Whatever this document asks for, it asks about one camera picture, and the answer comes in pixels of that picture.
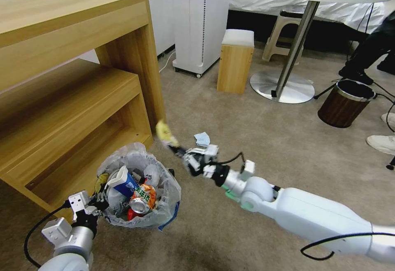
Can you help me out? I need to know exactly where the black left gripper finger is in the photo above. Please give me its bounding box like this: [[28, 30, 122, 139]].
[[88, 190, 105, 204], [87, 202, 109, 217]]

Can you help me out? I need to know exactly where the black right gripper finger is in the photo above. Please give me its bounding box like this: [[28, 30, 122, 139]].
[[170, 148, 195, 173], [168, 143, 207, 158]]

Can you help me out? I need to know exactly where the yellow banana peel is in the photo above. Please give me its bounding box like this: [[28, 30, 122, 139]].
[[155, 119, 181, 148]]

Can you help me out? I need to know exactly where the trash bin with clear liner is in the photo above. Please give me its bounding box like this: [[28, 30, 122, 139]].
[[96, 142, 182, 232]]

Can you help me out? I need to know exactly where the brown wood-grain trash bin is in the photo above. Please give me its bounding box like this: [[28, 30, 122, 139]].
[[317, 79, 377, 129]]

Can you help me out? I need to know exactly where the brown-spotted banana peel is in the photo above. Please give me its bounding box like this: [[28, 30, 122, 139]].
[[95, 173, 110, 193]]

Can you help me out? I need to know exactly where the crumpled pale blue tissue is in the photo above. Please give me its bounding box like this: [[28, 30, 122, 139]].
[[193, 131, 211, 148]]

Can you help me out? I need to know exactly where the blue and white paper cup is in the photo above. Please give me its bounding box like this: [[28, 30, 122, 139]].
[[106, 165, 141, 198]]

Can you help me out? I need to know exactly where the crumpled white paper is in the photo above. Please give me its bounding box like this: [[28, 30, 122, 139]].
[[143, 164, 162, 186]]

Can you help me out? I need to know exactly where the red drink can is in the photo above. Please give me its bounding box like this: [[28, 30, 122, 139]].
[[127, 198, 152, 221]]

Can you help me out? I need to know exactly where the orange snack bag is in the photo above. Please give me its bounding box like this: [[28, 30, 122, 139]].
[[129, 183, 160, 213]]

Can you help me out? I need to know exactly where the wooden cube stool white cushion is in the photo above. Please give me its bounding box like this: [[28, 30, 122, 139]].
[[216, 28, 256, 94]]

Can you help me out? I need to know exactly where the white tower air purifier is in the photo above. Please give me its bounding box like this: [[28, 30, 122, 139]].
[[171, 0, 233, 79]]

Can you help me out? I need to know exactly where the black tripod leg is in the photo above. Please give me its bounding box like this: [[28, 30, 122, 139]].
[[313, 83, 338, 100]]

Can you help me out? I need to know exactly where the light wooden shelf unit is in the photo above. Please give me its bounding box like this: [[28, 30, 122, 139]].
[[0, 0, 167, 213]]

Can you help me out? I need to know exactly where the beige plastic stool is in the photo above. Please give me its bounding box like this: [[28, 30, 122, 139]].
[[262, 9, 307, 65]]

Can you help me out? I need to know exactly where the person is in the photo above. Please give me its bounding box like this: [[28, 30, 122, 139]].
[[338, 14, 395, 85]]

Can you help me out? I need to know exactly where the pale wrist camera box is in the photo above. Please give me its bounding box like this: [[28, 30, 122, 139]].
[[206, 143, 221, 161], [68, 190, 91, 215]]

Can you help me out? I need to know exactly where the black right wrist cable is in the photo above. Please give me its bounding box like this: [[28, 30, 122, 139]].
[[216, 151, 248, 173]]

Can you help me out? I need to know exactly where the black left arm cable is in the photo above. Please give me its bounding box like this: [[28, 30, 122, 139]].
[[23, 201, 75, 269]]

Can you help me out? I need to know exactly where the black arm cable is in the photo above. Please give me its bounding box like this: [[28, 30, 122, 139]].
[[23, 201, 75, 269], [300, 232, 374, 260]]

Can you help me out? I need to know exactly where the white power cable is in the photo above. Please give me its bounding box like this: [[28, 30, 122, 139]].
[[157, 49, 177, 74]]

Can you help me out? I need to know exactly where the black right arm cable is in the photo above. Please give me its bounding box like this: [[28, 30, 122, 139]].
[[300, 232, 374, 260]]

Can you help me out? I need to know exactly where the black floor cable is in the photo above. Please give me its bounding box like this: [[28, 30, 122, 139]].
[[372, 87, 395, 105]]

